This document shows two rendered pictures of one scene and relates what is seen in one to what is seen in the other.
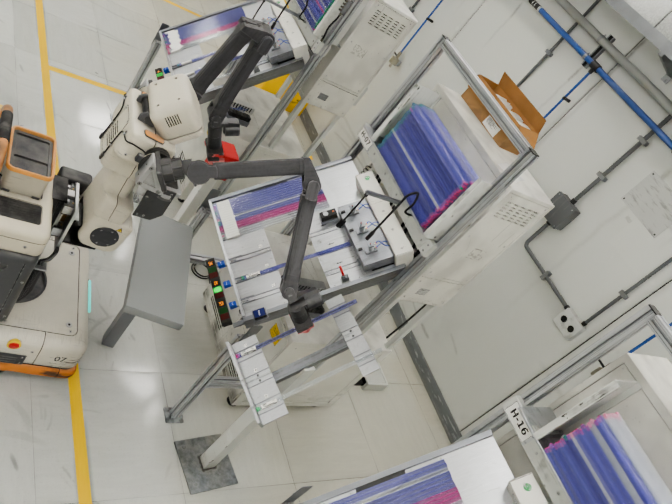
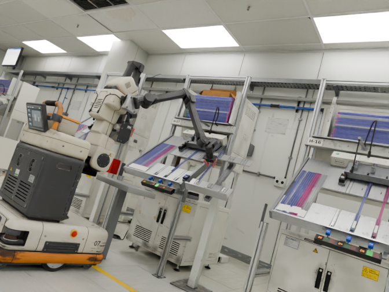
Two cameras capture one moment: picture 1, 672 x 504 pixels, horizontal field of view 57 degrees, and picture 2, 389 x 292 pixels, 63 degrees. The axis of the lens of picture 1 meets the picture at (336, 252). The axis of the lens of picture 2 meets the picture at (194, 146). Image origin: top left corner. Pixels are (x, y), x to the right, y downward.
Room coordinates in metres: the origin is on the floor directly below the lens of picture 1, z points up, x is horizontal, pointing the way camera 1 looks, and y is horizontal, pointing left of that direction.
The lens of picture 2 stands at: (-0.59, 0.30, 0.72)
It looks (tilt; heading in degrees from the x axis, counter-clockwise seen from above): 7 degrees up; 355
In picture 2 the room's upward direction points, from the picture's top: 17 degrees clockwise
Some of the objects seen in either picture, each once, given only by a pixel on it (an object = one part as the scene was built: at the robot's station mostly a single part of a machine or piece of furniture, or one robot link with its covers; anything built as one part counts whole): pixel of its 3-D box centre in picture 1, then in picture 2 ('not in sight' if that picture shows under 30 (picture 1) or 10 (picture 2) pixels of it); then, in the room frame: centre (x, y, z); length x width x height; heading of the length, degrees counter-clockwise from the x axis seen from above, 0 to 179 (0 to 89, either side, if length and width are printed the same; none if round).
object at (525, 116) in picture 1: (506, 119); (223, 94); (2.80, -0.16, 1.82); 0.68 x 0.30 x 0.20; 48
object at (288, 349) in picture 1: (290, 324); (179, 226); (2.64, -0.08, 0.31); 0.70 x 0.65 x 0.62; 48
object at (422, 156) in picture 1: (428, 166); (211, 109); (2.51, -0.04, 1.52); 0.51 x 0.13 x 0.27; 48
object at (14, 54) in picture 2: not in sight; (14, 58); (5.65, 3.53, 2.10); 0.58 x 0.14 x 0.41; 48
